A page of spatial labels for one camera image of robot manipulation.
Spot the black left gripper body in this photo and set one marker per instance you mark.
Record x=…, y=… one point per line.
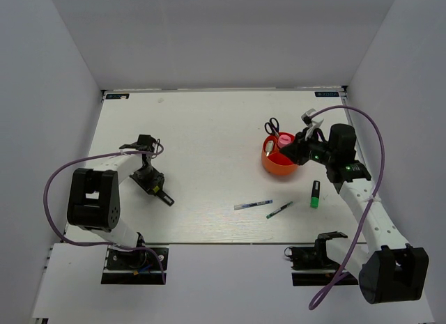
x=148, y=178

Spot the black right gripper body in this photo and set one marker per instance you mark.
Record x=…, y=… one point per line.
x=318, y=151

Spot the pink glue bottle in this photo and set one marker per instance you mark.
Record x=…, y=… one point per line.
x=283, y=140

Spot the yellow highlighter marker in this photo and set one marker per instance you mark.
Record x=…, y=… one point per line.
x=163, y=196

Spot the black handled scissors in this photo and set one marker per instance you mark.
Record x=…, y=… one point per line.
x=272, y=127

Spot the green highlighter marker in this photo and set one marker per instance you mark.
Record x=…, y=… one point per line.
x=315, y=195

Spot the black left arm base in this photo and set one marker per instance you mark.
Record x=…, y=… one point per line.
x=134, y=269

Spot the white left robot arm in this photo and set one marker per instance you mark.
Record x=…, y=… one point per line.
x=94, y=203

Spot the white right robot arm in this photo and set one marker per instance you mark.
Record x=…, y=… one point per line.
x=391, y=270

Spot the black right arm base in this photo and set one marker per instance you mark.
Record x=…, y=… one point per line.
x=317, y=265

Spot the orange round stationery organizer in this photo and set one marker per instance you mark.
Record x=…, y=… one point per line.
x=276, y=163

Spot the right blue corner label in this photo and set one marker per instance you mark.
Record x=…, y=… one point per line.
x=326, y=94

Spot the blue corner label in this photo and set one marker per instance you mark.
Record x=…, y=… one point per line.
x=326, y=94
x=117, y=96

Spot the green gel pen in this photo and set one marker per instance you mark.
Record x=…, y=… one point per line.
x=277, y=211

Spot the blue gel pen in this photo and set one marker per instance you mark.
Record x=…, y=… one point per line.
x=251, y=205

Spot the left blue corner label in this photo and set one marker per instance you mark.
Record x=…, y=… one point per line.
x=117, y=96

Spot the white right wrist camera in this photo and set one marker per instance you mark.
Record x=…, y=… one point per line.
x=312, y=122

